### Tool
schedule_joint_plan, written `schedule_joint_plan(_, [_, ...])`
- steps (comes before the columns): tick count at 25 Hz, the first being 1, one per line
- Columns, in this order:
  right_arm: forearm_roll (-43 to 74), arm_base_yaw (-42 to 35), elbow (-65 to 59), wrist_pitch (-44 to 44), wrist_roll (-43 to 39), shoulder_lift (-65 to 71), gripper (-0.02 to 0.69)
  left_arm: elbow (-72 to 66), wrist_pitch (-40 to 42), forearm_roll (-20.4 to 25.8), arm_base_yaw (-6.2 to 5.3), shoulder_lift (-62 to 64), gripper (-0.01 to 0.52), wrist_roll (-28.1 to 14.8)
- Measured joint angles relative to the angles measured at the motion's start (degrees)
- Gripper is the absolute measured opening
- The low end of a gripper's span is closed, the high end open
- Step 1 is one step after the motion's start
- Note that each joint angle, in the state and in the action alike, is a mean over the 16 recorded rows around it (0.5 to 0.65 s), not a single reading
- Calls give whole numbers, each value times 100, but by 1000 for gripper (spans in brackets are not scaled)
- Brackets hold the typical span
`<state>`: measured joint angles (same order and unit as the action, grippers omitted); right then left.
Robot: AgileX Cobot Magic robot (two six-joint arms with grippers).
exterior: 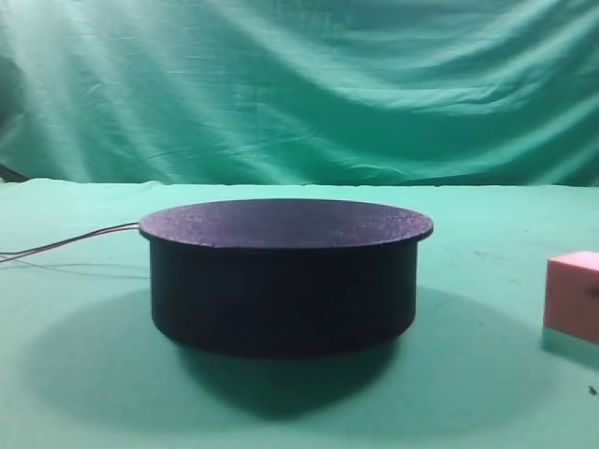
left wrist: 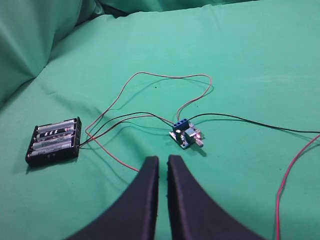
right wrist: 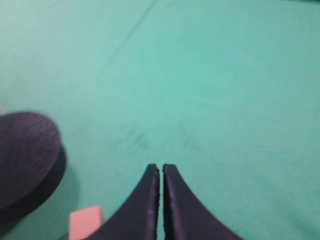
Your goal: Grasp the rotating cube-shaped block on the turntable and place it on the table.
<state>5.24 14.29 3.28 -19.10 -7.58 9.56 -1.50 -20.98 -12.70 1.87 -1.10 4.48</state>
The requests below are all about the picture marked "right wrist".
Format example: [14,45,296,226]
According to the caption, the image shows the pink cube block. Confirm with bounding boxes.
[68,206,104,240]

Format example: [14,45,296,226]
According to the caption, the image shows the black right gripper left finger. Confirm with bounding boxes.
[86,163,160,240]

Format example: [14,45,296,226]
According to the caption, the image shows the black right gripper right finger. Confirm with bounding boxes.
[162,164,241,240]

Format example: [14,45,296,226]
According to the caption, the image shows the black round turntable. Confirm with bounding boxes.
[0,112,67,223]

